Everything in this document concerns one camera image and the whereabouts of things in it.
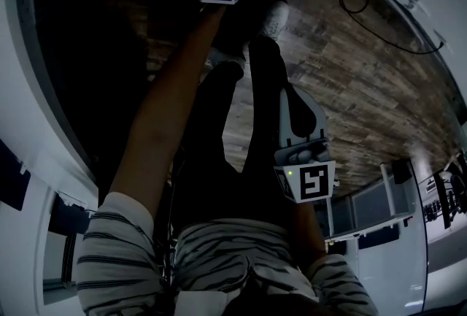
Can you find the white table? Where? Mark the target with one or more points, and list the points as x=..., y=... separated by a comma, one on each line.
x=22, y=106

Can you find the white desk with partition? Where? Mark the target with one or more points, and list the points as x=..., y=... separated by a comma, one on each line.
x=372, y=205

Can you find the striped white shirt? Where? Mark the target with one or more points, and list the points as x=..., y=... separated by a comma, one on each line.
x=215, y=263

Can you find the white shoe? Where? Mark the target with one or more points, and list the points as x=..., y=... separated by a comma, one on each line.
x=274, y=19
x=224, y=57

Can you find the black trousers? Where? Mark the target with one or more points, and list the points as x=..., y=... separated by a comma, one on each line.
x=255, y=146

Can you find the black office chair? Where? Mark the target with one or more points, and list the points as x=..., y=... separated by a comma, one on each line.
x=450, y=194

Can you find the person's left forearm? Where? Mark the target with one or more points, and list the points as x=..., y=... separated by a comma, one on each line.
x=166, y=117

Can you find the person's right forearm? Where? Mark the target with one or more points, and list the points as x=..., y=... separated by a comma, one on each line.
x=305, y=230

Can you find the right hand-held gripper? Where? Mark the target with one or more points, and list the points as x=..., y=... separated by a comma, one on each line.
x=313, y=181

